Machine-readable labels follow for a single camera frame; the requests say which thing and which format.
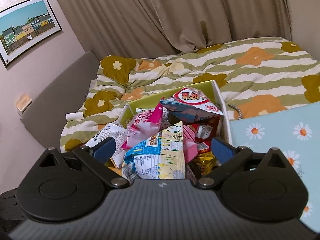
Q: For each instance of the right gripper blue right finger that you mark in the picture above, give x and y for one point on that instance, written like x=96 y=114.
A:
x=222 y=150

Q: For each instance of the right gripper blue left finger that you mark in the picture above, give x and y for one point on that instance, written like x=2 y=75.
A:
x=104 y=150

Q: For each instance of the white grey snack bag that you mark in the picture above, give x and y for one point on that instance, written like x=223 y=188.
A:
x=120 y=136

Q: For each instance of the pink striped snack bag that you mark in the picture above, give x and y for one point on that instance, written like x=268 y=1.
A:
x=190 y=145

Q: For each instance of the pink strawberry snack bag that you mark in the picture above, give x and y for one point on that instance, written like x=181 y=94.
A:
x=142 y=123

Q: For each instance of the red circle snack bag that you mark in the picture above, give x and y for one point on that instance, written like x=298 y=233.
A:
x=191 y=105

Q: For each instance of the blue yellow snack bag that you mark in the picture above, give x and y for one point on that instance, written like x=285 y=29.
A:
x=160 y=156

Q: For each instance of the gold snack bag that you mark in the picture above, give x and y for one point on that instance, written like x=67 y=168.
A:
x=202 y=164

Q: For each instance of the red orange snack bag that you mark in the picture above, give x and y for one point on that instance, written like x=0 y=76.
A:
x=204 y=131

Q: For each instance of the white paper roll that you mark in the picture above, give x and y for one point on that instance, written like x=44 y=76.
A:
x=74 y=116

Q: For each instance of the grey upholstered headboard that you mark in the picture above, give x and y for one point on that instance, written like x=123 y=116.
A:
x=45 y=117

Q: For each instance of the light blue daisy tablecloth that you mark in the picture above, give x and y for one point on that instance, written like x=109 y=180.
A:
x=296 y=133

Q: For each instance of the floral striped duvet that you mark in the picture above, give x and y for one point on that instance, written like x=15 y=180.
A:
x=256 y=76

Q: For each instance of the beige curtain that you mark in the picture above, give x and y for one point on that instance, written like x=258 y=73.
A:
x=152 y=28

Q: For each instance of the framed houses picture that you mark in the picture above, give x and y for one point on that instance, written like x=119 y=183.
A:
x=25 y=25

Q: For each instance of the small wall label card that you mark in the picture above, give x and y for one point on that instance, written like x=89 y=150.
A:
x=22 y=103

